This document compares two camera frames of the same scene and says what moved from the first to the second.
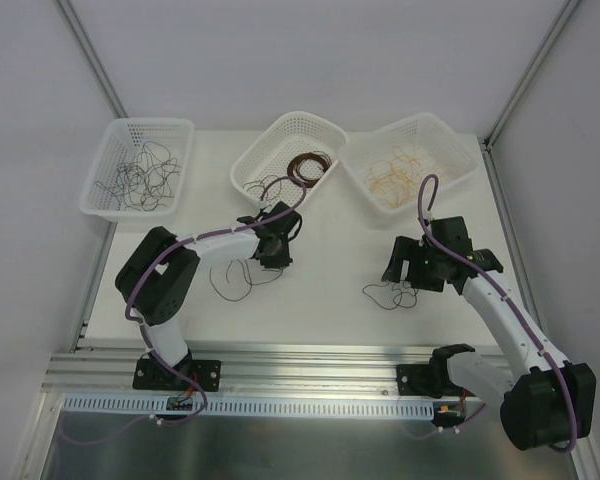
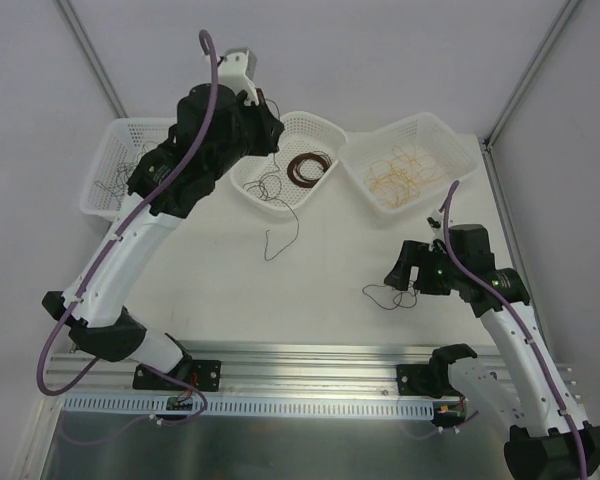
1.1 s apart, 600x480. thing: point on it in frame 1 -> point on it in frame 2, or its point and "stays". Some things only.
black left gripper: (284, 236) -> (268, 130)
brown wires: (261, 182) stays
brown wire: (279, 271) -> (268, 187)
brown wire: (400, 293) stays
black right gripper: (417, 265) stays
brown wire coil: (319, 156) stays
